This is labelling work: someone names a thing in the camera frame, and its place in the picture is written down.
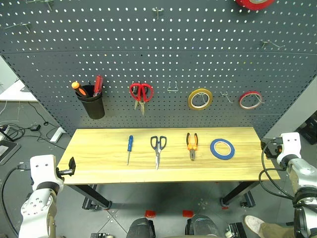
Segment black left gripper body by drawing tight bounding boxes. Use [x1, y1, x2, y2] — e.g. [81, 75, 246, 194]
[55, 167, 75, 178]

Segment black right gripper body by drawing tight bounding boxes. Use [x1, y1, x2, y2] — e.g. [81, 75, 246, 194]
[264, 137, 283, 160]

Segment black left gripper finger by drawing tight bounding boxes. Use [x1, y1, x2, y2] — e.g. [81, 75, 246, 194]
[68, 156, 76, 176]

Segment grey pegboard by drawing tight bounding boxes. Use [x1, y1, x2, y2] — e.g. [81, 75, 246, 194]
[0, 0, 317, 139]

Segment black table leg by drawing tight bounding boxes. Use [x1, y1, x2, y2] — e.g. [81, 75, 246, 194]
[219, 181, 256, 208]
[67, 184, 112, 211]

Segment black storage crate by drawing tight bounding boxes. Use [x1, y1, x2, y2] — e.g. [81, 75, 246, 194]
[295, 116, 317, 145]

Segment thin red tape roll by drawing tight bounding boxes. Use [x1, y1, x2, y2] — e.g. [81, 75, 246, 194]
[238, 90, 262, 110]

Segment blue tape roll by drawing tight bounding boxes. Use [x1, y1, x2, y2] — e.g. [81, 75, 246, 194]
[210, 138, 235, 161]

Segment grey flat tray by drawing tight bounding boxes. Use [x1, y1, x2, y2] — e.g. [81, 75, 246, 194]
[0, 139, 21, 166]

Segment black cup holder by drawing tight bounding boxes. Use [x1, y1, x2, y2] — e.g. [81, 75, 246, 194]
[76, 85, 106, 120]

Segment white shoe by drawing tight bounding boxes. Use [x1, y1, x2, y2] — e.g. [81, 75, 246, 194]
[243, 215, 267, 237]

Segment olive trouser leg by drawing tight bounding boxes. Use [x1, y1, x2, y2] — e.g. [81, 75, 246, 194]
[257, 221, 298, 238]

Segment yellow tape roll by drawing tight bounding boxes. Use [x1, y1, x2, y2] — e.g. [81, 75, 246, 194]
[187, 88, 213, 111]

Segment white background table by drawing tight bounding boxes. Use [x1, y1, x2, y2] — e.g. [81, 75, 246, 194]
[0, 77, 38, 103]

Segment dark rounded shape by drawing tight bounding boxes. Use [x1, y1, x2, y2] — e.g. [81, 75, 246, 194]
[128, 217, 156, 238]
[185, 214, 221, 238]

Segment wide red tape roll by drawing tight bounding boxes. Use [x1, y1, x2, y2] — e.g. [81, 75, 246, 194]
[235, 0, 275, 11]

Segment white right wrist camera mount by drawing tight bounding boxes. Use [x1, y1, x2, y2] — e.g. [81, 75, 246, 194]
[276, 132, 302, 166]

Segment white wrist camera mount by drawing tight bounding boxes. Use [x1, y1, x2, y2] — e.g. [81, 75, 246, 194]
[276, 132, 302, 166]
[29, 154, 64, 190]

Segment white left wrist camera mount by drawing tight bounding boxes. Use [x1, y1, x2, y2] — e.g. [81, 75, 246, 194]
[29, 154, 64, 190]

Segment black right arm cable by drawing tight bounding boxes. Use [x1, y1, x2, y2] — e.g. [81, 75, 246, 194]
[258, 142, 298, 202]

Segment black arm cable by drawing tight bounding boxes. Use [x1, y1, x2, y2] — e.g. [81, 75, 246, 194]
[0, 162, 31, 238]
[258, 142, 298, 202]

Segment white metal bracket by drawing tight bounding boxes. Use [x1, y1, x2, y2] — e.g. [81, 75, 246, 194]
[50, 127, 66, 143]

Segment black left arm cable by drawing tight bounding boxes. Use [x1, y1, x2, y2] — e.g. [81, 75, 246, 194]
[0, 162, 31, 238]

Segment blue handled screwdriver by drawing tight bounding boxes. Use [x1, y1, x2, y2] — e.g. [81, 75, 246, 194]
[126, 135, 134, 166]

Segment black floor cable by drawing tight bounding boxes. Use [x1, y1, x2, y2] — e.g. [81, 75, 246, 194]
[0, 101, 65, 150]

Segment orange black handled pliers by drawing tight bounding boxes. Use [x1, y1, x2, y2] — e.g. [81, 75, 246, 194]
[186, 132, 199, 162]

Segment orange handled screwdriver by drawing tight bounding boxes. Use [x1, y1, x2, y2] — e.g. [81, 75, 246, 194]
[71, 81, 89, 98]

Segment red handled screwdriver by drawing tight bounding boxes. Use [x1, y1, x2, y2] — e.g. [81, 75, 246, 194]
[93, 75, 104, 98]

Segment black grey handled scissors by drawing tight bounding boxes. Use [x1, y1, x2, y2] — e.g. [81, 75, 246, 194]
[150, 135, 167, 171]

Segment red handled scissors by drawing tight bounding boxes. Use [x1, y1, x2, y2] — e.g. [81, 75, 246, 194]
[129, 82, 153, 117]

